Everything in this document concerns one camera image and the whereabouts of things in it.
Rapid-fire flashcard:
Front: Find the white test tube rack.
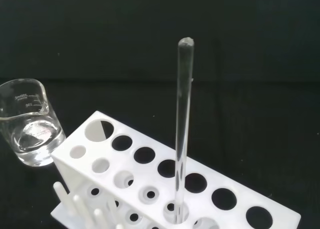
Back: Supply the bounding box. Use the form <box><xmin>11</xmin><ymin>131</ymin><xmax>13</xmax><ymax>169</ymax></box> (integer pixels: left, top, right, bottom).
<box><xmin>50</xmin><ymin>110</ymin><xmax>302</xmax><ymax>229</ymax></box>

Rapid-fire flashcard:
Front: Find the black bench cloth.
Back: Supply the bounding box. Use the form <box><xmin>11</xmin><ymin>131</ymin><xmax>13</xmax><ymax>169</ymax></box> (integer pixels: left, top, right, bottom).
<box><xmin>0</xmin><ymin>0</ymin><xmax>320</xmax><ymax>229</ymax></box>

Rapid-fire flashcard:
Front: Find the clear glass beaker with water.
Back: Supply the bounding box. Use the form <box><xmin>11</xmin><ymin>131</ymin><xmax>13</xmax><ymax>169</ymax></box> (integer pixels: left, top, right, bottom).
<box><xmin>0</xmin><ymin>78</ymin><xmax>67</xmax><ymax>168</ymax></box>

